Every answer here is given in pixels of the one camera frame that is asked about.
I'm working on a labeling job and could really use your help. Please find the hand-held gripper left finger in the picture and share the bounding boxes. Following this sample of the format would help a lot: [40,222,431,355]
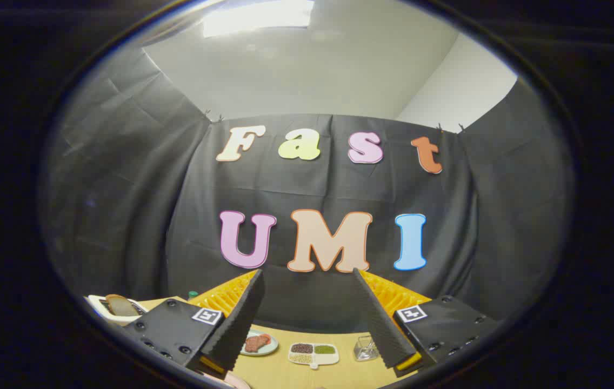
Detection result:
[123,269,265,379]

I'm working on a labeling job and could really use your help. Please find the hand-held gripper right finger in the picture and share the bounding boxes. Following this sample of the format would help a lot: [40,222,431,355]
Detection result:
[352,267,500,379]

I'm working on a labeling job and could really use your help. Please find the plain white bread slice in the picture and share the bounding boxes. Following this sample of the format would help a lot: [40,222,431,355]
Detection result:
[106,294,140,317]

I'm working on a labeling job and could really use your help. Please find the pale green oval plate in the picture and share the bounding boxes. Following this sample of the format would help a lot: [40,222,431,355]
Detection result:
[239,328,279,357]

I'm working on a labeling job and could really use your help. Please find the white divided dish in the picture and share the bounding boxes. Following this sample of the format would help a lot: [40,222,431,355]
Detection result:
[288,342,340,370]

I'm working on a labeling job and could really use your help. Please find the white toaster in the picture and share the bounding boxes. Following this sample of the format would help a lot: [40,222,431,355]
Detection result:
[86,294,148,326]

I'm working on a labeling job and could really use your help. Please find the black backdrop cloth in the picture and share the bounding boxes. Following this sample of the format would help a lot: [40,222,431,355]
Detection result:
[42,46,575,336]

